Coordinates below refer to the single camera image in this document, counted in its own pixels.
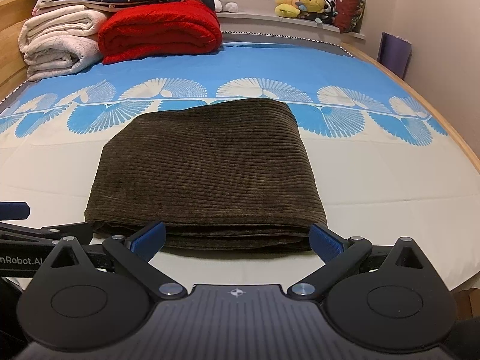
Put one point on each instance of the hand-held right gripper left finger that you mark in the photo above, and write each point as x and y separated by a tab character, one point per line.
148	240

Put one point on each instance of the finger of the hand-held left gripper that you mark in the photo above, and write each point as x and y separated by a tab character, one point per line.
13	210
33	233

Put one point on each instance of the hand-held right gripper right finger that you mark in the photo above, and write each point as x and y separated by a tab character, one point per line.
326	242

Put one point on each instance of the blue white printed bed sheet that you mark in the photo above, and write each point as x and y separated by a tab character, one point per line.
375	180

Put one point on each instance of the cream folded blanket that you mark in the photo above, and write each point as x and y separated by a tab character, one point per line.
60	26

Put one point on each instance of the purple board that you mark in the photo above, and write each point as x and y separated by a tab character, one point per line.
393	54

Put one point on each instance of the red folded blanket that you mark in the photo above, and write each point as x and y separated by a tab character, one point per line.
161	33

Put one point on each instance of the black white striped plush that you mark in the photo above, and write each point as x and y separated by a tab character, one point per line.
329	11

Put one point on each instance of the dark star print blanket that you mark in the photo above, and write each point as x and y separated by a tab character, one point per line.
112	0

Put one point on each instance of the white windowsill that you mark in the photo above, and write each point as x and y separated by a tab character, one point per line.
255	20

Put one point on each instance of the dark red cushion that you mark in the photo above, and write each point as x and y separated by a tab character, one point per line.
349	9

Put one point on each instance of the yellow bear plush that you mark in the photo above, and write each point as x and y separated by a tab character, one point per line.
313	2

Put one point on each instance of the yellow duck plush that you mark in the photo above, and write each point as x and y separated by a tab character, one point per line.
287	3

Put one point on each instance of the wooden bed frame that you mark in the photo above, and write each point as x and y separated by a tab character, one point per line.
11	33

